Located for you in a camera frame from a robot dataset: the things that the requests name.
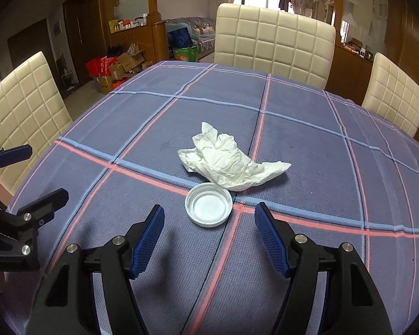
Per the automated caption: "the blue plaid tablecloth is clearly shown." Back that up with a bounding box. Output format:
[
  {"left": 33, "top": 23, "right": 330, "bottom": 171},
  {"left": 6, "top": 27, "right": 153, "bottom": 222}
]
[{"left": 1, "top": 62, "right": 419, "bottom": 334}]

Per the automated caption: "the cream chair middle far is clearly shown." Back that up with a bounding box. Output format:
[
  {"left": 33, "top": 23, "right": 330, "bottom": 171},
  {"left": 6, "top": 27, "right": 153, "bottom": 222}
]
[{"left": 214, "top": 3, "right": 336, "bottom": 89}]

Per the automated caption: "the white tissue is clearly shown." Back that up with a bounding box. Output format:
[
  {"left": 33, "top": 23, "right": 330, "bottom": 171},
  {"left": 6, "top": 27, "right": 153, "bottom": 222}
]
[{"left": 178, "top": 122, "right": 291, "bottom": 192}]

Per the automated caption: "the white jar lid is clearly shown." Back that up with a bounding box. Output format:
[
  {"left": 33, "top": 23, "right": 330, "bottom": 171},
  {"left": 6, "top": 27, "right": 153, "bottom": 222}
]
[{"left": 185, "top": 182, "right": 233, "bottom": 228}]

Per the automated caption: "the wooden partition counter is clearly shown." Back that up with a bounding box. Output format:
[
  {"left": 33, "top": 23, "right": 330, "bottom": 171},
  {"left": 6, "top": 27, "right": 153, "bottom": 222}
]
[{"left": 107, "top": 21, "right": 169, "bottom": 64}]

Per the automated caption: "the cream chair right far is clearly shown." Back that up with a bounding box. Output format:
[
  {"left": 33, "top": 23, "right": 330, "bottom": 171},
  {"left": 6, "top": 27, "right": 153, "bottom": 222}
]
[{"left": 362, "top": 52, "right": 419, "bottom": 137}]

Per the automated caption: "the grey sofa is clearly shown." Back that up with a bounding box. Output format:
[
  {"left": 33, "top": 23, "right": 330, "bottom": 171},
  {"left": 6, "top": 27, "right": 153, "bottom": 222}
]
[{"left": 166, "top": 17, "right": 216, "bottom": 61}]

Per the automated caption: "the cardboard boxes pile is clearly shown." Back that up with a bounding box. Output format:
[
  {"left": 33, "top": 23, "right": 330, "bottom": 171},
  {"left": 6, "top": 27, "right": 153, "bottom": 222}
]
[{"left": 89, "top": 43, "right": 153, "bottom": 95}]

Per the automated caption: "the cream chair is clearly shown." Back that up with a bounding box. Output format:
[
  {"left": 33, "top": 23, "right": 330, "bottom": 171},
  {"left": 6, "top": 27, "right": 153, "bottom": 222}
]
[
  {"left": 362, "top": 52, "right": 419, "bottom": 137},
  {"left": 0, "top": 51, "right": 72, "bottom": 194},
  {"left": 214, "top": 3, "right": 336, "bottom": 89}
]

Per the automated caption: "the green printed bag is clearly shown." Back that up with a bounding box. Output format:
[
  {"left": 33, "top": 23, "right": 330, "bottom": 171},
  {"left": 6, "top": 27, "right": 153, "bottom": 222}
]
[{"left": 172, "top": 46, "right": 198, "bottom": 62}]

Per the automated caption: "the cream chair at left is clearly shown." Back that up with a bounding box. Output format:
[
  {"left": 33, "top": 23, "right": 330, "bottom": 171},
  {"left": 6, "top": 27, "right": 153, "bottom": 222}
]
[{"left": 0, "top": 51, "right": 72, "bottom": 194}]

